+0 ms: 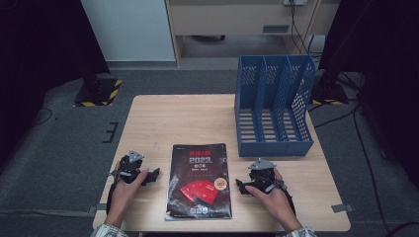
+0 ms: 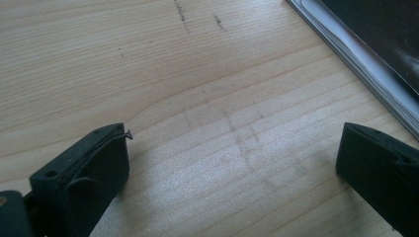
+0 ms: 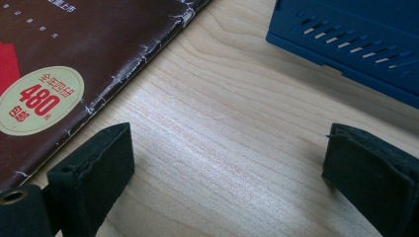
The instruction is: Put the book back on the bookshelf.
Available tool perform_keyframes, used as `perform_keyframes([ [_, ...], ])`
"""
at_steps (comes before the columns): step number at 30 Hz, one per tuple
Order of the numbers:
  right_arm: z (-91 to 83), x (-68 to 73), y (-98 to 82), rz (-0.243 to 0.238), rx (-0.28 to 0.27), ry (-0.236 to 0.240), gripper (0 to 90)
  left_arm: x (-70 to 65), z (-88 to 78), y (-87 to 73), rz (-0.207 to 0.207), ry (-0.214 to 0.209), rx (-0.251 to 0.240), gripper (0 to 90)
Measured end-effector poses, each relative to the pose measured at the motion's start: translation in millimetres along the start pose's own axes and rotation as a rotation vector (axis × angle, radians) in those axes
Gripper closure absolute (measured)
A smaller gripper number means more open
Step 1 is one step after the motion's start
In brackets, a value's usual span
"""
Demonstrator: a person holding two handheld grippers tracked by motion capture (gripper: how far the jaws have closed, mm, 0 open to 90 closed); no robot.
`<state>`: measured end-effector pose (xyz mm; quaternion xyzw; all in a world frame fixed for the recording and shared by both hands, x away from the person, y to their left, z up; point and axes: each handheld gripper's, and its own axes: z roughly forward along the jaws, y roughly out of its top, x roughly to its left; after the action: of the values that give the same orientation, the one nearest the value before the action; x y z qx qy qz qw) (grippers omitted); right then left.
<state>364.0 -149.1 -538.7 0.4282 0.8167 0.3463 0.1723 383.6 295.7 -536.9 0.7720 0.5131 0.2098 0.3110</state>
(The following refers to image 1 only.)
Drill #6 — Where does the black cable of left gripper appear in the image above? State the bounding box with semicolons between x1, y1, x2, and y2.
105;177;121;215

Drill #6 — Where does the blue plastic file rack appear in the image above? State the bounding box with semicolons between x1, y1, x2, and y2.
233;54;316;158

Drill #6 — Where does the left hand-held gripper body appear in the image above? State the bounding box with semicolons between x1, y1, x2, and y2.
110;149;148;185

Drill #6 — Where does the white cabinet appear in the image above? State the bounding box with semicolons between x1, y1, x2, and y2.
80;0;176;62

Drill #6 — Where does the black curtain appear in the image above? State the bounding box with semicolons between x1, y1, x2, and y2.
317;0;419;187
0;0;111;166

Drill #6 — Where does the striped black stand base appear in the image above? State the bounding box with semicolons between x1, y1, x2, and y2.
73;77;124;108
310;82;350;106

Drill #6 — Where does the black and red magazine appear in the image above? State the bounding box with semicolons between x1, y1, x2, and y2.
164;142;233;221

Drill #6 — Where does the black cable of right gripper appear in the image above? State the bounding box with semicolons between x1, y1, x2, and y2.
279;186;296;215

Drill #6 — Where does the person's right hand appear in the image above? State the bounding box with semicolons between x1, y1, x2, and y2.
244;167;302;233

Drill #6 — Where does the person's left hand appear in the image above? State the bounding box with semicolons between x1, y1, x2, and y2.
105;168;150;228

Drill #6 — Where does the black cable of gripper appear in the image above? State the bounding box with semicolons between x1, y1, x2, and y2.
279;186;296;215
105;177;121;215

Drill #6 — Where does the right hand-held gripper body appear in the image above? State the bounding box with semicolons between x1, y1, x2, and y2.
247;157;282;195

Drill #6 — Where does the black socket cable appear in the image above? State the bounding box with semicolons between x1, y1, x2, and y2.
290;4;318;56

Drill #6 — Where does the grey tape piece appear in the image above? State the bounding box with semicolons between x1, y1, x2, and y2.
87;202;109;214
330;203;354;214

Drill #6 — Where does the thin black floor cable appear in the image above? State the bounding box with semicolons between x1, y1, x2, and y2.
32;106;54;126

